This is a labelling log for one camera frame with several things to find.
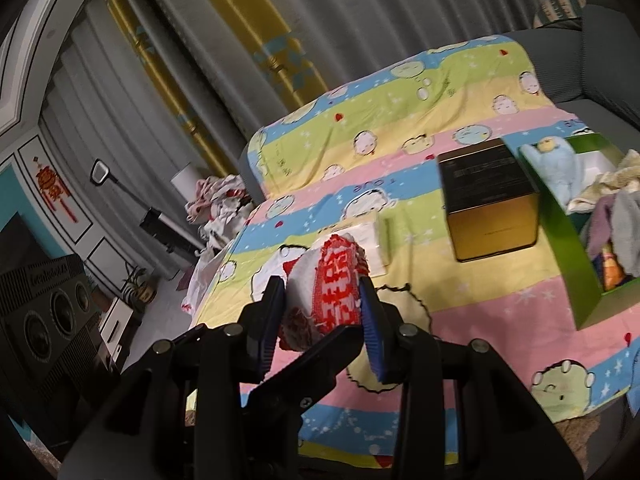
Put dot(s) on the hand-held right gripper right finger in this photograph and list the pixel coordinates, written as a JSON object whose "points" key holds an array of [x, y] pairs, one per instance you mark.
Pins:
{"points": [[372, 335]]}

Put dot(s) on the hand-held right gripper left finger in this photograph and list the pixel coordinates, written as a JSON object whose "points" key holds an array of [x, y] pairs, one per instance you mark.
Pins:
{"points": [[270, 322]]}

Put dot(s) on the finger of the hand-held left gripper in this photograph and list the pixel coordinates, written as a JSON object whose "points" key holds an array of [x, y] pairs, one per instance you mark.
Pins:
{"points": [[300, 380]]}

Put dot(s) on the red white small packet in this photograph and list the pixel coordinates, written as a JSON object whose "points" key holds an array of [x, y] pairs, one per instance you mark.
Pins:
{"points": [[330, 290]]}

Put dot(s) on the light blue cloth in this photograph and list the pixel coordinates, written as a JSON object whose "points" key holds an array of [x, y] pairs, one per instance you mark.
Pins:
{"points": [[560, 170]]}

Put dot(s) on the beige chenille towel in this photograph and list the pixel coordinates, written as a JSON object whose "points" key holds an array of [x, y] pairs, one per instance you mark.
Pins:
{"points": [[600, 185]]}

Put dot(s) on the cartoon printed blanket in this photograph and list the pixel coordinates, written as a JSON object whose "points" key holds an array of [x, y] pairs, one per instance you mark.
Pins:
{"points": [[450, 335]]}

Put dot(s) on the white plastic bag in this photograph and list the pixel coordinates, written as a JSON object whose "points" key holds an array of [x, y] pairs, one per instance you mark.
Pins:
{"points": [[202, 280]]}

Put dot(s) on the folded white towel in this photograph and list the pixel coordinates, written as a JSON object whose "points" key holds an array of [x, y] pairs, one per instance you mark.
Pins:
{"points": [[372, 242]]}

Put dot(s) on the pile of clothes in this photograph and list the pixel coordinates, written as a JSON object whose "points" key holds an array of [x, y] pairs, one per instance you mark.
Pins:
{"points": [[220, 210]]}

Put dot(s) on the potted plant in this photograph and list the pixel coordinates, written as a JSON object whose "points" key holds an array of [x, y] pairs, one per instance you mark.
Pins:
{"points": [[136, 285]]}

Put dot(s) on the upright stick vacuum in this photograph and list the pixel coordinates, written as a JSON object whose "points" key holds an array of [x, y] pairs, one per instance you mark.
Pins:
{"points": [[160, 225]]}

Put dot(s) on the white side cabinet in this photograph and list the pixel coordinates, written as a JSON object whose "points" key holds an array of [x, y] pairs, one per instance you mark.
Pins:
{"points": [[120, 325]]}

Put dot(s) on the dark grey padded seat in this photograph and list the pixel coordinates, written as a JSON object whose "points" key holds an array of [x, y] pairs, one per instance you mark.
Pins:
{"points": [[252, 165]]}

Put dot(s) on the white cylinder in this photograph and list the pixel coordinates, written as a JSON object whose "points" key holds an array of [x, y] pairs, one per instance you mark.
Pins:
{"points": [[184, 180]]}

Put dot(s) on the black gold box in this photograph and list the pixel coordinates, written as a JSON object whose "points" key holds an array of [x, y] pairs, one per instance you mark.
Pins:
{"points": [[490, 200]]}

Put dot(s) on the black speaker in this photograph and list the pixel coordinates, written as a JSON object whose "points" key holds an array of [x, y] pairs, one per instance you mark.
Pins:
{"points": [[45, 320]]}

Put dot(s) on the brown fuzzy rug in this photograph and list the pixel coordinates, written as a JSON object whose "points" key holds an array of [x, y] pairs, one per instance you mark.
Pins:
{"points": [[582, 435]]}

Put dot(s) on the dark television screen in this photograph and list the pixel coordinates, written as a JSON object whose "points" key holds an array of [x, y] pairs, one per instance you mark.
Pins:
{"points": [[20, 242]]}

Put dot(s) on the yellow patterned curtain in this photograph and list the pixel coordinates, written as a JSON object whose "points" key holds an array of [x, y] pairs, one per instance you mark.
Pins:
{"points": [[165, 75], [260, 25]]}

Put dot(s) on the grey curtain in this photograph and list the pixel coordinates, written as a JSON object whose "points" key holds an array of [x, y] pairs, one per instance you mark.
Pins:
{"points": [[400, 10]]}

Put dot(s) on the grey sofa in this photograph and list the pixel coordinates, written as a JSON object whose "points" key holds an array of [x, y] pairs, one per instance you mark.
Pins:
{"points": [[590, 60]]}

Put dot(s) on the striped cushion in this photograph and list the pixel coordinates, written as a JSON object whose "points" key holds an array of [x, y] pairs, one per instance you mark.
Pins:
{"points": [[560, 7]]}

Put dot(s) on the red knot wall ornament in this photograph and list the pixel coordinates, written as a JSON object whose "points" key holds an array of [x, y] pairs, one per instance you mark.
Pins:
{"points": [[52, 185]]}

